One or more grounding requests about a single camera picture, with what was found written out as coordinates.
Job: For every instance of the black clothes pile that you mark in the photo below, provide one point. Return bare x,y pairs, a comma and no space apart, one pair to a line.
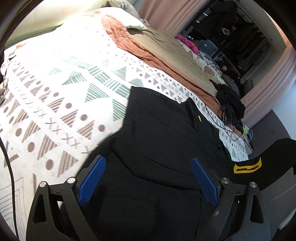
231,108

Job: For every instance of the cream padded headboard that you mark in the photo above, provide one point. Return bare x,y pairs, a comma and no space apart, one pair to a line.
47,15

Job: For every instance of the white pillow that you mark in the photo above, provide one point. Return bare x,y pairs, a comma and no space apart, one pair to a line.
124,12

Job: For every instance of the pink curtain right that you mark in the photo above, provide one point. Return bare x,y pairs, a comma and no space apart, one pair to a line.
260,100

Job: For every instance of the tan and rust blanket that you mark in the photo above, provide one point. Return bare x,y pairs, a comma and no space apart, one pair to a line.
164,52

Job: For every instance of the pink curtain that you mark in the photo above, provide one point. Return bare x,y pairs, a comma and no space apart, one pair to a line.
260,100
170,16

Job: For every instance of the pink curtain left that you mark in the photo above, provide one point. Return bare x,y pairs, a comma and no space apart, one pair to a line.
170,16

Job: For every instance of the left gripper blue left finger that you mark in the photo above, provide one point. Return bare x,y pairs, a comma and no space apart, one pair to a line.
88,179

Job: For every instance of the patterned white bedspread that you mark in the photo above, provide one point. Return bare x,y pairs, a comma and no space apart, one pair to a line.
64,92

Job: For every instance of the green object on nightstand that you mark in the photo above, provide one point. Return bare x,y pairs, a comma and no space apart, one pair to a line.
245,130

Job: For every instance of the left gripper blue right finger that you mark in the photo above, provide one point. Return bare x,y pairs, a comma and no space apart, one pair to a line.
205,182

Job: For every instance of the magenta clothing item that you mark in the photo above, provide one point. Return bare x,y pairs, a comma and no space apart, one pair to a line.
189,44

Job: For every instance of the black jacket with yellow patch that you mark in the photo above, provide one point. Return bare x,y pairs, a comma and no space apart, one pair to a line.
148,190

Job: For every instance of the white nightstand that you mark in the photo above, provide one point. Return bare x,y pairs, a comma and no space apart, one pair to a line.
247,142

